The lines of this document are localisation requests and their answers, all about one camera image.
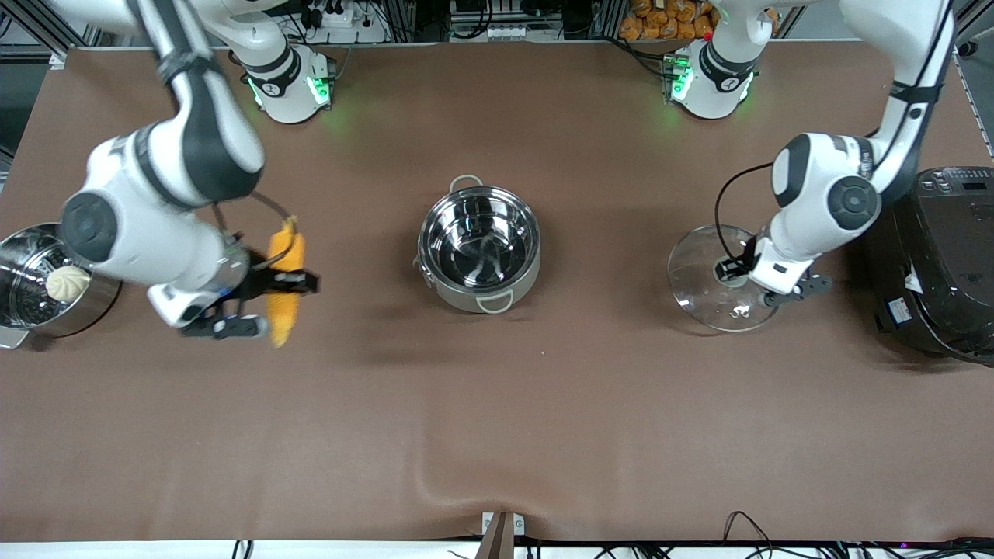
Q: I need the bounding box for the glass pot lid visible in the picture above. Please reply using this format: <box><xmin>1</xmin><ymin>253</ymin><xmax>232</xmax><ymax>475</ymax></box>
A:
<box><xmin>666</xmin><ymin>224</ymin><xmax>780</xmax><ymax>334</ymax></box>

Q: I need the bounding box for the yellow corn cob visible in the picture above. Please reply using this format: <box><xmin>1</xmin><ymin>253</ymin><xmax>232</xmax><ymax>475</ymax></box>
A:
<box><xmin>266</xmin><ymin>215</ymin><xmax>308</xmax><ymax>349</ymax></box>

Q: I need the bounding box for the steel steamer pot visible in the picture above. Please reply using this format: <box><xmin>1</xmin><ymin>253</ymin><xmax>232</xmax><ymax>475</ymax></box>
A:
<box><xmin>0</xmin><ymin>223</ymin><xmax>123</xmax><ymax>350</ymax></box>

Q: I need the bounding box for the white steamed bun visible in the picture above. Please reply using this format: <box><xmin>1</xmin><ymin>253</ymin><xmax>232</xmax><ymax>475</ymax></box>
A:
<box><xmin>46</xmin><ymin>266</ymin><xmax>92</xmax><ymax>303</ymax></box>

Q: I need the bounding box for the black rice cooker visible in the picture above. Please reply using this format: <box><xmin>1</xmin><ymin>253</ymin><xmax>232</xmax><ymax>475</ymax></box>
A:
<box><xmin>864</xmin><ymin>166</ymin><xmax>994</xmax><ymax>367</ymax></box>

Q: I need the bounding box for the brown table mat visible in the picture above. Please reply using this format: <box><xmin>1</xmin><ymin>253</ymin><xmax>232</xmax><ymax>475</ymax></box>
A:
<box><xmin>0</xmin><ymin>39</ymin><xmax>994</xmax><ymax>544</ymax></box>

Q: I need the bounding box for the bag of orange snacks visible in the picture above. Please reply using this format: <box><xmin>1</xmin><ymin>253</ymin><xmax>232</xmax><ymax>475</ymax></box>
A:
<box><xmin>619</xmin><ymin>0</ymin><xmax>780</xmax><ymax>42</ymax></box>

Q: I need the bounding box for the white power strip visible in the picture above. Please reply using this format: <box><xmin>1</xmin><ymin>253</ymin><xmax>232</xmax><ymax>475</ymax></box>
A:
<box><xmin>305</xmin><ymin>2</ymin><xmax>360</xmax><ymax>29</ymax></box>
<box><xmin>450</xmin><ymin>23</ymin><xmax>538</xmax><ymax>42</ymax></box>

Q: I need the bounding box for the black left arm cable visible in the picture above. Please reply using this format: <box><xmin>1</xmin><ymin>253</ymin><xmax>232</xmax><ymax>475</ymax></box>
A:
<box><xmin>714</xmin><ymin>162</ymin><xmax>777</xmax><ymax>269</ymax></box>

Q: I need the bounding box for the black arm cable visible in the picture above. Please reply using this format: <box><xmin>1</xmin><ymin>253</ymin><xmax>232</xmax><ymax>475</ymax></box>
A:
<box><xmin>714</xmin><ymin>162</ymin><xmax>777</xmax><ymax>269</ymax></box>
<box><xmin>210</xmin><ymin>190</ymin><xmax>299</xmax><ymax>273</ymax></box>

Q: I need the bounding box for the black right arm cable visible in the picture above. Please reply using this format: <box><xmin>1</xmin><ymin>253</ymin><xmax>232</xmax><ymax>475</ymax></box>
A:
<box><xmin>210</xmin><ymin>190</ymin><xmax>299</xmax><ymax>273</ymax></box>

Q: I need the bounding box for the steel pot with grey handles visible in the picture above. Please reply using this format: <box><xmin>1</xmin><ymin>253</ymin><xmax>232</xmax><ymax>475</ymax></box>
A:
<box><xmin>414</xmin><ymin>174</ymin><xmax>543</xmax><ymax>314</ymax></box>

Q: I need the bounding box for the black looped floor cable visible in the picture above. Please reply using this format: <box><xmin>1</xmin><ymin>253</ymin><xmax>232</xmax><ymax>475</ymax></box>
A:
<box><xmin>722</xmin><ymin>510</ymin><xmax>787</xmax><ymax>558</ymax></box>

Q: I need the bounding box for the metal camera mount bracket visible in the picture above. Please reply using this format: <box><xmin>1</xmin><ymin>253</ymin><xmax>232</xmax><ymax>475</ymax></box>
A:
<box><xmin>475</xmin><ymin>511</ymin><xmax>526</xmax><ymax>559</ymax></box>

